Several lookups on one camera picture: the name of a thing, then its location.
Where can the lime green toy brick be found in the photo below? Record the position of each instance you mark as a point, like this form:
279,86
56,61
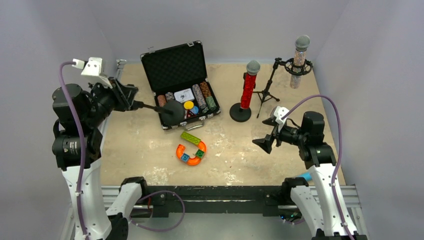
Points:
190,138

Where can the black tripod shock-mount stand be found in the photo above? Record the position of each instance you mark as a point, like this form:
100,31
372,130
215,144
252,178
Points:
290,67

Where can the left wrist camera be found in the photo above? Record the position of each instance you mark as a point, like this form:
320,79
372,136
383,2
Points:
92,70

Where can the black poker chip case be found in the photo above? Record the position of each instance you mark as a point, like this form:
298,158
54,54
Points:
176,68

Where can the yellow poker chip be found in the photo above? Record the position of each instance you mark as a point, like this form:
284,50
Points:
188,105

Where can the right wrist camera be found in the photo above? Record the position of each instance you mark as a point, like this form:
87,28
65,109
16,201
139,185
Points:
278,117

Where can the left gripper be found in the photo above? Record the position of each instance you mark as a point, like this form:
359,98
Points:
122,95

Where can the blue microphone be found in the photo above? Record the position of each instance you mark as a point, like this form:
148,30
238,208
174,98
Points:
306,176

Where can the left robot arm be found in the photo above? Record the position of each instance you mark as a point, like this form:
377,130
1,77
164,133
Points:
77,149

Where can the white card deck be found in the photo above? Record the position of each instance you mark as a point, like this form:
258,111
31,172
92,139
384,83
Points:
184,95

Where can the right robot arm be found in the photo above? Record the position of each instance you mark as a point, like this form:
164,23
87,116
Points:
326,216

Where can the black front table rail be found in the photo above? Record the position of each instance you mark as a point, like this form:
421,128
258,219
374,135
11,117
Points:
266,200

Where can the dark green toy brick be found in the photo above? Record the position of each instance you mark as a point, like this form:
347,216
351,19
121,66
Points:
200,153

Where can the orange curved toy track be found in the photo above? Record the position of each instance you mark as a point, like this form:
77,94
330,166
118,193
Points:
193,160

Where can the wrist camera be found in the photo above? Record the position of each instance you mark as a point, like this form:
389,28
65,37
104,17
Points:
92,70
278,117

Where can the round-base mic stand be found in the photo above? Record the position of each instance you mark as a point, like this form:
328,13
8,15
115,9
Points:
238,114
171,114

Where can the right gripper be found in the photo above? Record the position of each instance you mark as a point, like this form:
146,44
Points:
274,133

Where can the red microphone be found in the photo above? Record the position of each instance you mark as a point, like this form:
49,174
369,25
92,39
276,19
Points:
252,69

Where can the blue toy brick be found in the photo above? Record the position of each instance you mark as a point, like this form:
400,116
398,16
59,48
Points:
185,158

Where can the glitter microphone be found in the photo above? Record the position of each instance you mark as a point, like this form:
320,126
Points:
302,43

